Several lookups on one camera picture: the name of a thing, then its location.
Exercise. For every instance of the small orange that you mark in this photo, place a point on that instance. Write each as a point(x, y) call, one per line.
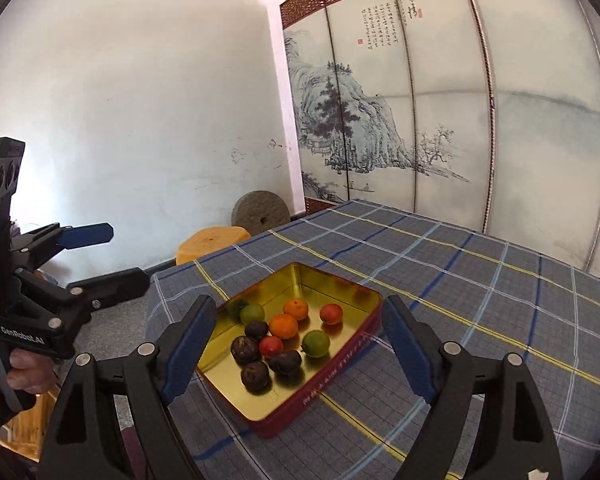
point(297, 309)

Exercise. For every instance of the yellow stool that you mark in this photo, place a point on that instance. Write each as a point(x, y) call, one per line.
point(212, 244)

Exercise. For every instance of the large orange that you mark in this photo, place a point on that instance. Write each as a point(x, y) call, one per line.
point(283, 326)

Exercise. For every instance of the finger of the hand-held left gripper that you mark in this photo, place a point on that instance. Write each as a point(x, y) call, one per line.
point(115, 287)
point(87, 236)

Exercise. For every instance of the grey plaid tablecloth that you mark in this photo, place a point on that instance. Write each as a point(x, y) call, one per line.
point(480, 310)

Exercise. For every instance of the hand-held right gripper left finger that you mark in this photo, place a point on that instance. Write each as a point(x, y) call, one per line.
point(190, 350)

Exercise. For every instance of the person's left hand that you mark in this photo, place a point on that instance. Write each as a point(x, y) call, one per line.
point(30, 371)

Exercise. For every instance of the red and gold tin box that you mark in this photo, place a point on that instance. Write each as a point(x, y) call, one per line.
point(330, 381)

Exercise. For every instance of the green round fruit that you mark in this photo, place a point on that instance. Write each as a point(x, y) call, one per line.
point(315, 343)
point(251, 313)

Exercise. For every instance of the round stone millstone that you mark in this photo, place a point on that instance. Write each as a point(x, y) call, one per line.
point(257, 212)

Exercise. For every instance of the small red fruit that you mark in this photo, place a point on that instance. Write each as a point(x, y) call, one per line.
point(271, 346)
point(331, 314)

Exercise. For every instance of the painted folding screen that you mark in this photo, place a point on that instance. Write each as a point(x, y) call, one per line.
point(445, 85)

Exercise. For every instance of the dark brown passion fruit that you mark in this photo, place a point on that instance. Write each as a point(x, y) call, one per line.
point(285, 361)
point(245, 349)
point(255, 376)
point(256, 330)

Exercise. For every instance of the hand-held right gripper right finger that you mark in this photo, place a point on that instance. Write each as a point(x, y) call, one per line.
point(410, 355)

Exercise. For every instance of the person's purple clothing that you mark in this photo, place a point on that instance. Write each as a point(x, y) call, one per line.
point(132, 452)

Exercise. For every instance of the light wooden crate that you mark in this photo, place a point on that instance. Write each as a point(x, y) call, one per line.
point(30, 415)

